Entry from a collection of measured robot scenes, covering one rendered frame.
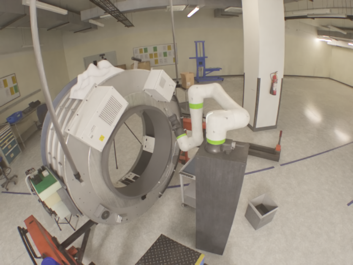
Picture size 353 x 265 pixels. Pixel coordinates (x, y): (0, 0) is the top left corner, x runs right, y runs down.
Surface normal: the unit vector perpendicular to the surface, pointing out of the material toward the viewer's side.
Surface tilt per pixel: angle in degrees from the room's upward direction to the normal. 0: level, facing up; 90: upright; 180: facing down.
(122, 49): 90
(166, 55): 90
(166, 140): 80
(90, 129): 90
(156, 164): 36
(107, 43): 90
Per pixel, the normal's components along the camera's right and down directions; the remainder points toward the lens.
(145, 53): 0.12, 0.46
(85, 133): 0.84, 0.19
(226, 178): -0.40, 0.46
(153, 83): -0.45, -0.28
